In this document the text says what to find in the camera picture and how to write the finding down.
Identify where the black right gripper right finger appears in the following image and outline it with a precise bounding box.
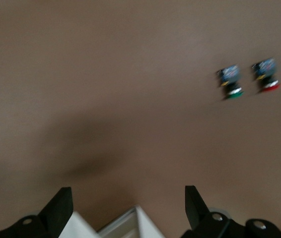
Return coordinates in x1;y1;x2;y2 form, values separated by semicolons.
181;185;281;238

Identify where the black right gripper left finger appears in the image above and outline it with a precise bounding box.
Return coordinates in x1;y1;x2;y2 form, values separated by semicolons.
0;186;74;238

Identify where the green push button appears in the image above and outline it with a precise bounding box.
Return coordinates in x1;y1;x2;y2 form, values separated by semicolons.
215;63;245;101

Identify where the red push button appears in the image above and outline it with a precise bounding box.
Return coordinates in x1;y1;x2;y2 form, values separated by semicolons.
251;58;281;95

